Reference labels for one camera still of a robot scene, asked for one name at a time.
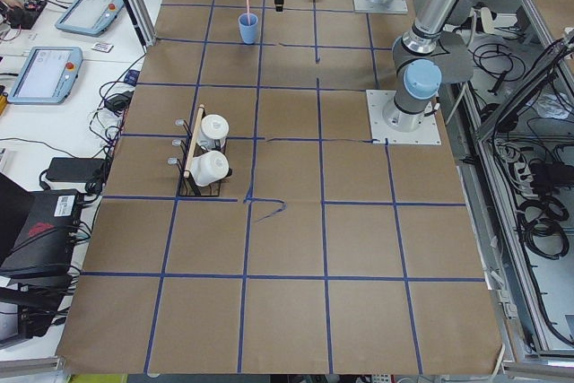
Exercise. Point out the teach pendant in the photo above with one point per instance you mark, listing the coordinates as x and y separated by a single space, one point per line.
47 77
89 17

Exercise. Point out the black wire mug rack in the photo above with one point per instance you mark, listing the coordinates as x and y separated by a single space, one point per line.
189 150

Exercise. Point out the white mug near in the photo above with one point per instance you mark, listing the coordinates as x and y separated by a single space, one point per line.
210 167

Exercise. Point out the teach pendant far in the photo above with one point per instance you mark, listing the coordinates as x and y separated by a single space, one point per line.
89 17

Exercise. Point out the white mug far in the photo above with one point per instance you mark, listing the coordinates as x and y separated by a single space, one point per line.
213 132

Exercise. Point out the light blue plastic cup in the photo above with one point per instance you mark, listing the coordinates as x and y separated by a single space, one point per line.
248 28

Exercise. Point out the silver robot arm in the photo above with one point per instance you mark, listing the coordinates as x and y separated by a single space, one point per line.
418 77

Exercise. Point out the black computer box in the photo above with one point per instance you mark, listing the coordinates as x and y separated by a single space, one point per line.
37 229

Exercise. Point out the black power adapter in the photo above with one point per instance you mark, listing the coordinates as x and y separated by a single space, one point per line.
72 170

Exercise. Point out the teach pendant near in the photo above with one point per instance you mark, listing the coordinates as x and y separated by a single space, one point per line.
47 77

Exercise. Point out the white mug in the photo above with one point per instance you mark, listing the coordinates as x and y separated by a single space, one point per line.
213 132
210 167

